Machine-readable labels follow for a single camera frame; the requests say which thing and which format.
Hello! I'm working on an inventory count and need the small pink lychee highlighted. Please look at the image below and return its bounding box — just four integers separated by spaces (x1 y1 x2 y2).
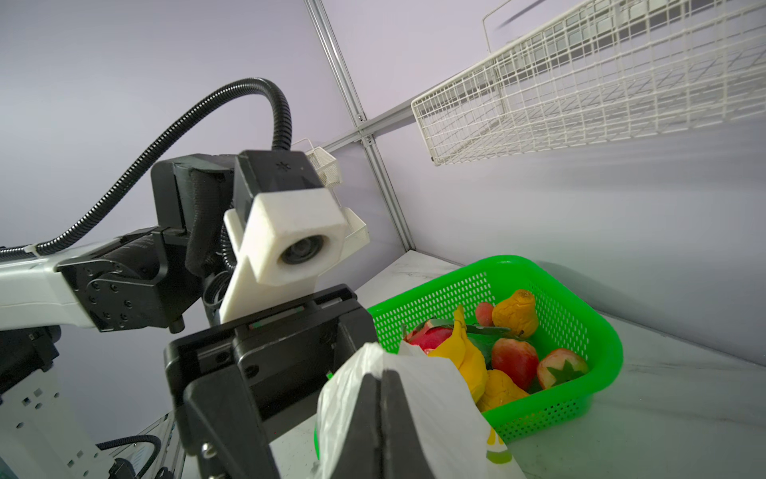
475 301 494 327

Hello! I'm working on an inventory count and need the left black corrugated cable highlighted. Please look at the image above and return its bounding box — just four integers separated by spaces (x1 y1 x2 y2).
0 77 293 263

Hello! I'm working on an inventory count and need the red dragon fruit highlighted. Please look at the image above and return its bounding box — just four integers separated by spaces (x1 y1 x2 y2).
404 319 453 354

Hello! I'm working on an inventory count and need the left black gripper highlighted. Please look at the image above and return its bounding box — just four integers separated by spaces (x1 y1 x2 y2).
152 152 377 478

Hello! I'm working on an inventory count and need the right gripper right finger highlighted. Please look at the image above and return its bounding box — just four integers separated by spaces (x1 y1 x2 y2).
380 369 434 479

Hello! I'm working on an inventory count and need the green plastic basket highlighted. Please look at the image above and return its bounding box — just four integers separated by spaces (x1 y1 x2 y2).
313 254 624 461

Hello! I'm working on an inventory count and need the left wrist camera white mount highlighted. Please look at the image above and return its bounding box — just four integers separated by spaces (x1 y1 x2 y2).
215 148 370 323

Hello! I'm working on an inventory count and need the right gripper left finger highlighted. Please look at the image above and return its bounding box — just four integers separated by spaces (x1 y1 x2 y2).
331 374 381 479

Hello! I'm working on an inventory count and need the orange yellow pear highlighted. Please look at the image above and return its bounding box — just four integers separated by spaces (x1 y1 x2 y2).
493 289 540 338

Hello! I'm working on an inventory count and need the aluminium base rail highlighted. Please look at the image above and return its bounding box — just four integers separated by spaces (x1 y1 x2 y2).
101 412 186 478

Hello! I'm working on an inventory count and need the lower yellow banana bunch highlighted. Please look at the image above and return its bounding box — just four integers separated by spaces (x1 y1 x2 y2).
427 305 489 403

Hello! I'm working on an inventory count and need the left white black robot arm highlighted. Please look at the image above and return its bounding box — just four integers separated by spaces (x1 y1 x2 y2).
1 149 376 478

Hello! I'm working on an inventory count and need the small red apple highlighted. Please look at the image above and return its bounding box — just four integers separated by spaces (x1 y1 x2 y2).
491 338 539 390

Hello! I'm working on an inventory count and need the small orange fruit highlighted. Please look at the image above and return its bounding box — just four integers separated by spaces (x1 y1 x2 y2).
477 369 529 412

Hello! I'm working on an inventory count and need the white wire wall basket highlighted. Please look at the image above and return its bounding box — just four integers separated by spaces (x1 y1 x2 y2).
411 1 765 166

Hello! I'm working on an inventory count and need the white lemon print plastic bag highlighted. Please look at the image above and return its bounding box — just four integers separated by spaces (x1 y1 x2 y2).
313 343 524 478

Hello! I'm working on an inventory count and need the red strawberry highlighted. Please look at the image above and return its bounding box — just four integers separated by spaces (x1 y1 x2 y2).
537 348 590 390

